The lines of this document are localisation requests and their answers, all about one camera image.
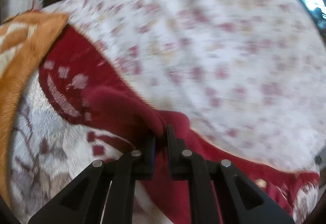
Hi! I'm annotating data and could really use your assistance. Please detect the red knit garment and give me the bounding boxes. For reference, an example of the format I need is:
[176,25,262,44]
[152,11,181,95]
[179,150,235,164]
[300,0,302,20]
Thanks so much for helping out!
[83,87,290,223]

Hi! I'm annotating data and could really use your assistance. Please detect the white floral plush blanket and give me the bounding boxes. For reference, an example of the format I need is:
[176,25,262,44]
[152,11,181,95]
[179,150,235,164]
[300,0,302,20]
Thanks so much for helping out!
[11,26,319,223]

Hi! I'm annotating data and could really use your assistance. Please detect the floral white bed sheet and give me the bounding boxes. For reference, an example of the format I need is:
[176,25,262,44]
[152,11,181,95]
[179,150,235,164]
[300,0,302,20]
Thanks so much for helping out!
[44,0,325,172]

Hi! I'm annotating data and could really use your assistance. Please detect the orange patterned blanket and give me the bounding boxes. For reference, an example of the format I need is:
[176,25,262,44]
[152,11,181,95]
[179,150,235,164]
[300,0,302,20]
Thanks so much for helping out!
[1,11,68,206]

